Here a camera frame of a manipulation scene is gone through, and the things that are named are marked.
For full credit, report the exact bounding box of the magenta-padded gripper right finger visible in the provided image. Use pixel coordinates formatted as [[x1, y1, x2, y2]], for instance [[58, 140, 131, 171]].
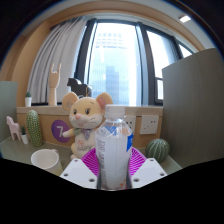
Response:
[[127, 147, 168, 189]]

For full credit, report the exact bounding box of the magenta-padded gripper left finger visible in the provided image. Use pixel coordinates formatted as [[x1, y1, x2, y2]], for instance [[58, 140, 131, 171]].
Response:
[[61, 148, 101, 190]]

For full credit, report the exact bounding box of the clear plastic water bottle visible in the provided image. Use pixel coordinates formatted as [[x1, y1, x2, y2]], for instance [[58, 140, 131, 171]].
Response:
[[95, 104, 134, 191]]

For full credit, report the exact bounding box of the round green cactus figure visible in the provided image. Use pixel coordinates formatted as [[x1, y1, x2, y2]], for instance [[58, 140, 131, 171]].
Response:
[[145, 138, 171, 164]]

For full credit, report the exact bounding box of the white and yellow cup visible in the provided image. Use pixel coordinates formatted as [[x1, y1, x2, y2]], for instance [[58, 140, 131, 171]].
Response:
[[30, 148, 64, 177]]

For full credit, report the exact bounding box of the round purple number sign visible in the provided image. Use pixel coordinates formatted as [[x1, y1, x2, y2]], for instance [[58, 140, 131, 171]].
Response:
[[50, 119, 72, 144]]

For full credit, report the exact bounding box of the beige plush mouse toy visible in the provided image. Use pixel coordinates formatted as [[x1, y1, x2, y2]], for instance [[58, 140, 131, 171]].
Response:
[[61, 91, 114, 160]]

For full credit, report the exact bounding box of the tall green cactus figure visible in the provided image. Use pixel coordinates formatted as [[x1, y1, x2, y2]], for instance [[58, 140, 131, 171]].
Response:
[[26, 109, 44, 148]]

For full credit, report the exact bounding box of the small potted plant white pot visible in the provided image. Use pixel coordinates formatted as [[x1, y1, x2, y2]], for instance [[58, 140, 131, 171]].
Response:
[[24, 91, 33, 108], [19, 125, 30, 145]]

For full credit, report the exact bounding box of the pink horse figure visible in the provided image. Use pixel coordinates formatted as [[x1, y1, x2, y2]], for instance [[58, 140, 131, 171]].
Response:
[[5, 115, 22, 141]]

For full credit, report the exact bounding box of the large grey-green desk partition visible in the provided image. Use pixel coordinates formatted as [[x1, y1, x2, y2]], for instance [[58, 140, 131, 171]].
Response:
[[160, 47, 224, 169]]

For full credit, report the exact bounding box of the black horse figure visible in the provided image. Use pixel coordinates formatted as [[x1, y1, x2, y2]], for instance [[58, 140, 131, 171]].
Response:
[[66, 77, 93, 98]]

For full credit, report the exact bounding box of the wooden hand model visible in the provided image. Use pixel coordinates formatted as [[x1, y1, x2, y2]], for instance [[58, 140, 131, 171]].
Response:
[[48, 62, 63, 107]]

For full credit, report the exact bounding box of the pale green desk partition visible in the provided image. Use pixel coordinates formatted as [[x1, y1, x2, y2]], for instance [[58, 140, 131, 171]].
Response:
[[0, 80, 18, 144]]

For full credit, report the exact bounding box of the black framed window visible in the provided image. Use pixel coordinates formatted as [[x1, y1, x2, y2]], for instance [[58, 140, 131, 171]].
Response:
[[73, 18, 194, 107]]

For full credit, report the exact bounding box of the white pleated curtain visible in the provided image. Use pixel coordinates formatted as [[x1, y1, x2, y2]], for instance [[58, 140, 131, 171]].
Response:
[[26, 16, 88, 104]]

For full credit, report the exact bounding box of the long ceiling light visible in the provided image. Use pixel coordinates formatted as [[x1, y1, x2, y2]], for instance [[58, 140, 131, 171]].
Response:
[[179, 14, 192, 24]]

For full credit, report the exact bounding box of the white wall socket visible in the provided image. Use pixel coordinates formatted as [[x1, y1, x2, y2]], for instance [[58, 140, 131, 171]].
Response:
[[123, 115, 137, 134], [139, 114, 160, 136]]

